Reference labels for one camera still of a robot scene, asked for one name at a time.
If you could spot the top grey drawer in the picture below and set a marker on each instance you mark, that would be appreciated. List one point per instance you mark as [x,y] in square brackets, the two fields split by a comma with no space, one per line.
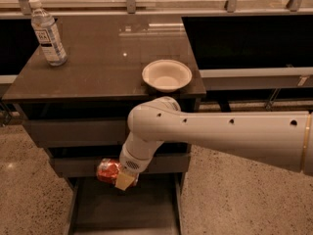
[56,133]

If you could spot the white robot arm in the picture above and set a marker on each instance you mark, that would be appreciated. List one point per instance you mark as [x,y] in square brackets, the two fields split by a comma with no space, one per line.
[282,139]

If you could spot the open bottom grey drawer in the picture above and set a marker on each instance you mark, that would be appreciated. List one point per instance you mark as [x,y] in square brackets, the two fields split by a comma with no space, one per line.
[152,207]

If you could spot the white paper bowl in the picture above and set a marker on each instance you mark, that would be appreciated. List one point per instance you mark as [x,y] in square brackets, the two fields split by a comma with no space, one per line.
[167,75]

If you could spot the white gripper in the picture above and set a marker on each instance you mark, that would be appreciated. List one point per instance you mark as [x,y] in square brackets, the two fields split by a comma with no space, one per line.
[131,164]

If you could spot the dark grey drawer cabinet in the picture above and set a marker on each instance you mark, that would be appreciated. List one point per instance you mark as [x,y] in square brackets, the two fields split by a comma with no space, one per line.
[102,77]

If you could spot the red coke can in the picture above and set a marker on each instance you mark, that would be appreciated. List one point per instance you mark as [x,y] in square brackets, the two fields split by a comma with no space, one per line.
[108,170]

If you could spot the middle grey drawer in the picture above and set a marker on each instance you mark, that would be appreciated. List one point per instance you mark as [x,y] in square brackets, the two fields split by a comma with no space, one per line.
[86,167]

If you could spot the clear plastic water bottle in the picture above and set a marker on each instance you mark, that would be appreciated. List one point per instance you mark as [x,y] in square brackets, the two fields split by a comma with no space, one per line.
[47,33]

